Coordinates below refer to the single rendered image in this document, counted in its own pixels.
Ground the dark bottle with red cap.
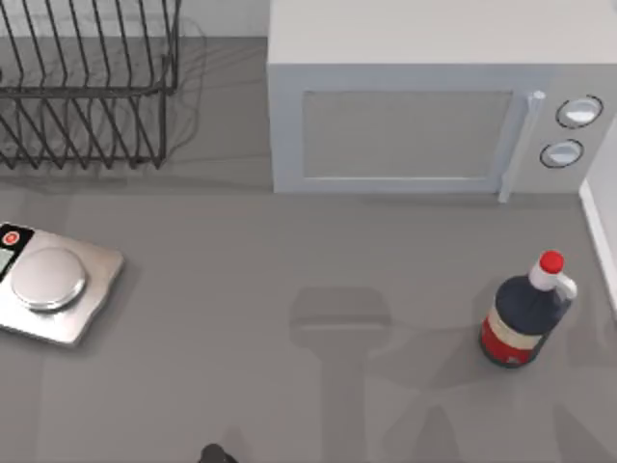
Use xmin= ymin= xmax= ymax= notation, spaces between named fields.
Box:
xmin=478 ymin=250 xmax=578 ymax=369

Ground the pale microwave oven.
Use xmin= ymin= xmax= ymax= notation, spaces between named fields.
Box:
xmin=266 ymin=0 xmax=617 ymax=204

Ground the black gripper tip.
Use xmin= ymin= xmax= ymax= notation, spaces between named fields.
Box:
xmin=200 ymin=443 xmax=237 ymax=463

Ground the microwave door handle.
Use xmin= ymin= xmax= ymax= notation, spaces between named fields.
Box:
xmin=497 ymin=90 xmax=547 ymax=204

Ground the white microwave knob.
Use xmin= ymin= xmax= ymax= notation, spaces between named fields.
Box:
xmin=539 ymin=138 xmax=585 ymax=169
xmin=555 ymin=95 xmax=604 ymax=129

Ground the black wire dish rack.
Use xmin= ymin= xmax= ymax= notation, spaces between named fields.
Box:
xmin=0 ymin=0 xmax=183 ymax=171

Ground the silver kitchen scale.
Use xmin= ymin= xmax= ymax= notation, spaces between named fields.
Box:
xmin=0 ymin=221 xmax=125 ymax=347

